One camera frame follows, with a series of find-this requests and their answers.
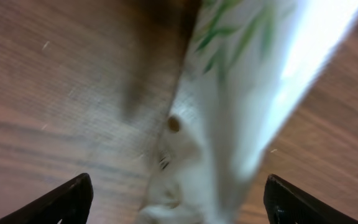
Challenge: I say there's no white tube with gold cap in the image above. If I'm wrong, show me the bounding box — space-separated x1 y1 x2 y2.
135 0 358 223

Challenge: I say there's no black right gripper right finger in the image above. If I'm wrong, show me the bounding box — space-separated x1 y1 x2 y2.
264 174 358 224

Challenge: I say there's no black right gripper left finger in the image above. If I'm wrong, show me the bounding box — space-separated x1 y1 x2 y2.
0 173 93 224

